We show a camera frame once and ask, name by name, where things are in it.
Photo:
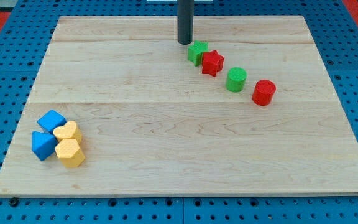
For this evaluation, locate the red star block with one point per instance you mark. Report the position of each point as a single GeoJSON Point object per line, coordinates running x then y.
{"type": "Point", "coordinates": [212, 63]}

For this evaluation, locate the light wooden board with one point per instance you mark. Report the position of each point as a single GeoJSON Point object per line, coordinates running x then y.
{"type": "Point", "coordinates": [154, 126]}

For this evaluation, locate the blue cube block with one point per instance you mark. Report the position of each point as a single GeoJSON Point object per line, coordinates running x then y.
{"type": "Point", "coordinates": [51, 120]}

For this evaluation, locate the blue triangle block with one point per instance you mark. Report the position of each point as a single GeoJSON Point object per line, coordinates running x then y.
{"type": "Point", "coordinates": [43, 144]}

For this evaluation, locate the yellow hexagon block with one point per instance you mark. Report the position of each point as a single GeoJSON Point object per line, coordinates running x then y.
{"type": "Point", "coordinates": [69, 153]}

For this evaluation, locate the yellow heart block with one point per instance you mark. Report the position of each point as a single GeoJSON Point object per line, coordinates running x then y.
{"type": "Point", "coordinates": [70, 131]}

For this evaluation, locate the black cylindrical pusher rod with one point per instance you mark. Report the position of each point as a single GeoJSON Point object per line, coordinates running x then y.
{"type": "Point", "coordinates": [185, 14]}

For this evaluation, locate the red cylinder block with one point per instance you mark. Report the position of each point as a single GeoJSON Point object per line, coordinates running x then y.
{"type": "Point", "coordinates": [263, 92]}

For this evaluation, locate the green star block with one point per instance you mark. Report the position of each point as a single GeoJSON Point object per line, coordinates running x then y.
{"type": "Point", "coordinates": [196, 50]}

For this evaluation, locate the green cylinder block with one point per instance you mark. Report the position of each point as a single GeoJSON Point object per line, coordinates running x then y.
{"type": "Point", "coordinates": [235, 79]}

